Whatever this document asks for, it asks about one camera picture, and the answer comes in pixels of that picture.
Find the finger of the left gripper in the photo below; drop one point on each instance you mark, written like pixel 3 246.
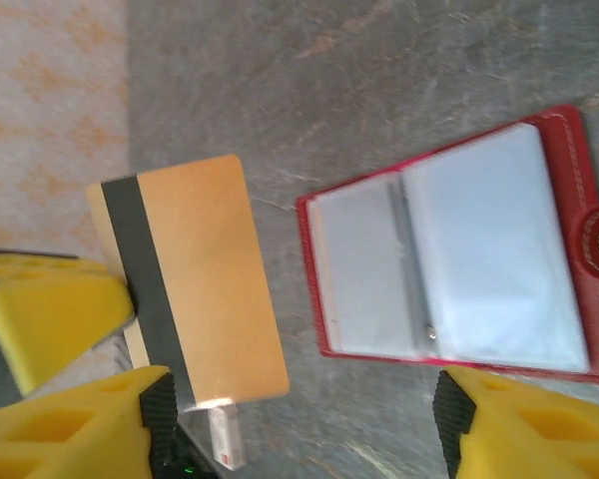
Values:
pixel 55 324
pixel 30 264

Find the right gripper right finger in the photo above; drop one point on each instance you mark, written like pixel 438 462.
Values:
pixel 539 434

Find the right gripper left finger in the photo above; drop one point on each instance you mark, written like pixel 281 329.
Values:
pixel 70 434

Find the gold magnetic stripe card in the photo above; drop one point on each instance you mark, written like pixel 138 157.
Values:
pixel 204 274

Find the red leather card holder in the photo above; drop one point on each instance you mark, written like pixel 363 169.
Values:
pixel 479 249

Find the small white red box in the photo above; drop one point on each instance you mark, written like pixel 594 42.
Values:
pixel 227 439

